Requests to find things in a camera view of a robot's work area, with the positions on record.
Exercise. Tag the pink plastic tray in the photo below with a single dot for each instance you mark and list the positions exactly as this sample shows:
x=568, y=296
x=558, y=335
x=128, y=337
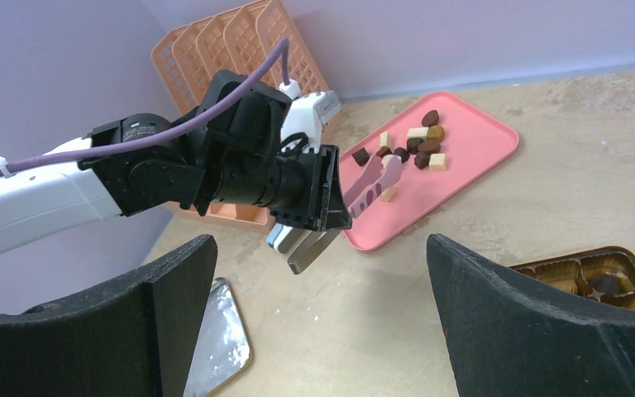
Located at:
x=474, y=143

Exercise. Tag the gold chocolate box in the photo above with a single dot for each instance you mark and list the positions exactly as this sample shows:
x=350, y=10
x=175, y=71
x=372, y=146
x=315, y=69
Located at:
x=604, y=274

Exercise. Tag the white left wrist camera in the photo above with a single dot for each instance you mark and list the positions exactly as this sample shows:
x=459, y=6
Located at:
x=308, y=114

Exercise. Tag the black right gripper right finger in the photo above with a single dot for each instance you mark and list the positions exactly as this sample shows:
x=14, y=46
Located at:
x=510, y=335

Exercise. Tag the grey blue stapler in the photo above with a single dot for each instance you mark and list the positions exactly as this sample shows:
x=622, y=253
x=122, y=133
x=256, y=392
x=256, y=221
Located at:
x=282, y=238

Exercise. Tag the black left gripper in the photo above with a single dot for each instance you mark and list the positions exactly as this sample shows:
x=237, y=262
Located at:
x=301, y=191

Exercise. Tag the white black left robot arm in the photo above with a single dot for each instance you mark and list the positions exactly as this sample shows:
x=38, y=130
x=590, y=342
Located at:
x=128, y=169

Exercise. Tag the silver foil tray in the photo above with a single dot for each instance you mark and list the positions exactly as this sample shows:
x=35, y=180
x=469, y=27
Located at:
x=223, y=349

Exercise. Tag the pink tongs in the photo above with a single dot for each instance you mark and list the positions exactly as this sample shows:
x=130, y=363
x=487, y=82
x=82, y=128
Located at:
x=377, y=176

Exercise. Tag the orange plastic file organizer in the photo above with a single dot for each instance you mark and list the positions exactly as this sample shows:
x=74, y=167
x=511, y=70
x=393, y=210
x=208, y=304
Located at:
x=203, y=62

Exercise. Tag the dark chocolate piece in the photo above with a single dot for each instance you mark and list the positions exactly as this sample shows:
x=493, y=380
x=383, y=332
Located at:
x=361, y=156
x=431, y=118

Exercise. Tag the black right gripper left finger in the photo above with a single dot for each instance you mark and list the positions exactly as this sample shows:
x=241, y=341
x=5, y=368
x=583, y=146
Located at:
x=133, y=335

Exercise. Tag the dark chocolate piece top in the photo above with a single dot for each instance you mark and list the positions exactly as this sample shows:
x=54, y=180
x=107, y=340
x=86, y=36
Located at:
x=431, y=118

